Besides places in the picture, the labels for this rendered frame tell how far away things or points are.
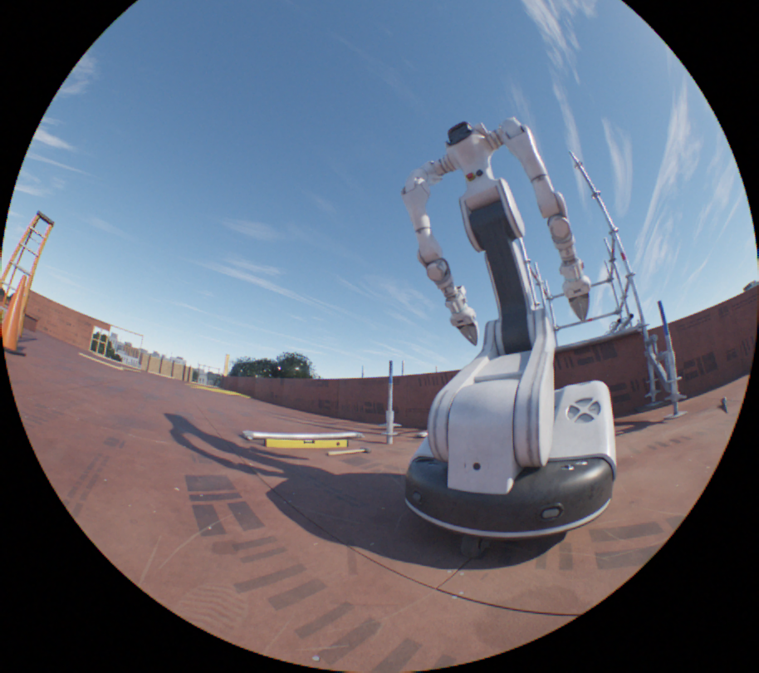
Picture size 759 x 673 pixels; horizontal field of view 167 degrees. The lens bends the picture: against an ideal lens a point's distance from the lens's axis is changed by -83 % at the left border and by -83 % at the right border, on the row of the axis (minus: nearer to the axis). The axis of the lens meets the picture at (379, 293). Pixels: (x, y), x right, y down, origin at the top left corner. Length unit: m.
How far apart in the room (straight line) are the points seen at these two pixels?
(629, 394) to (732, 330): 1.33
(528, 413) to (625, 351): 2.39
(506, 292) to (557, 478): 0.61
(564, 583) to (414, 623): 0.25
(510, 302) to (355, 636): 0.93
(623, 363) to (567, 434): 2.18
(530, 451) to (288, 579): 0.49
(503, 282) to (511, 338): 0.19
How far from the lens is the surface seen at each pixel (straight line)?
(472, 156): 1.17
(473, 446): 0.52
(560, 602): 0.54
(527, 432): 0.49
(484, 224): 0.95
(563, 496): 0.55
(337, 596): 0.54
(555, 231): 0.83
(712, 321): 3.16
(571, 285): 0.92
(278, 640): 0.46
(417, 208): 0.97
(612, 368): 2.81
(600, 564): 0.63
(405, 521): 0.82
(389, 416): 2.08
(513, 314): 0.90
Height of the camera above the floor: 0.37
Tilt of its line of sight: 23 degrees up
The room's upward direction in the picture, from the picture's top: 2 degrees clockwise
